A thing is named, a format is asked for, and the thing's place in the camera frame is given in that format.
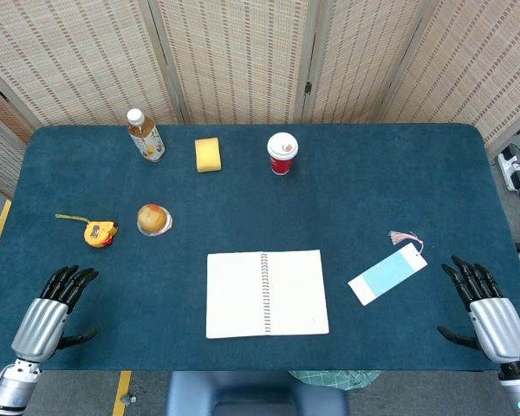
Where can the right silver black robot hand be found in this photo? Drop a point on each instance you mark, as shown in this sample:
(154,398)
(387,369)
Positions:
(496,325)

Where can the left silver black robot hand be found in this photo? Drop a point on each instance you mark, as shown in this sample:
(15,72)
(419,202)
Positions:
(41,323)

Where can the blue white tasselled bookmark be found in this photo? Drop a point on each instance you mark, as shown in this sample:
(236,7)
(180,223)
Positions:
(388,273)

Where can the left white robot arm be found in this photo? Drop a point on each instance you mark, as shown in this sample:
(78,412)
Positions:
(11,388)

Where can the yellow tape measure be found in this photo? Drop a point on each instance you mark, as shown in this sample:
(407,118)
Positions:
(99,232)

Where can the wrapped bread bun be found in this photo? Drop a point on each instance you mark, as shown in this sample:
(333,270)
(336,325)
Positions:
(154,220)

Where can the white power strip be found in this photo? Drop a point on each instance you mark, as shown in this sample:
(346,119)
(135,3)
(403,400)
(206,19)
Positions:
(510,171)

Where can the green checked cloth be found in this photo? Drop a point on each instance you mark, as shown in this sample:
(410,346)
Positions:
(336,378)

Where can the tea bottle with white cap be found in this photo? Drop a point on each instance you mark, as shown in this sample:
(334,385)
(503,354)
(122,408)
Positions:
(146,138)

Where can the dark blue chair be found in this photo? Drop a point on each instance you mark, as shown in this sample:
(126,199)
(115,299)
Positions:
(255,394)

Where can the open white spiral notebook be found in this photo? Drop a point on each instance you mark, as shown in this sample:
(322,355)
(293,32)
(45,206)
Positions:
(266,294)

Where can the yellow sponge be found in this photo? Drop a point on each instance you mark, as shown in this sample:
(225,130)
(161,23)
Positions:
(208,154)

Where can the dark blue table cloth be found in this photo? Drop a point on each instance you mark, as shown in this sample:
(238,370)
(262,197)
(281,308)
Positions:
(260,208)

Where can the red paper cup white lid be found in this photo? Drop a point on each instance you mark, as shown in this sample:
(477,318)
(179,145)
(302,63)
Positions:
(282,154)

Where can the woven folding screen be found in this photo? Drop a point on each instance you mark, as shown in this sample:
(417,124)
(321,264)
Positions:
(260,60)

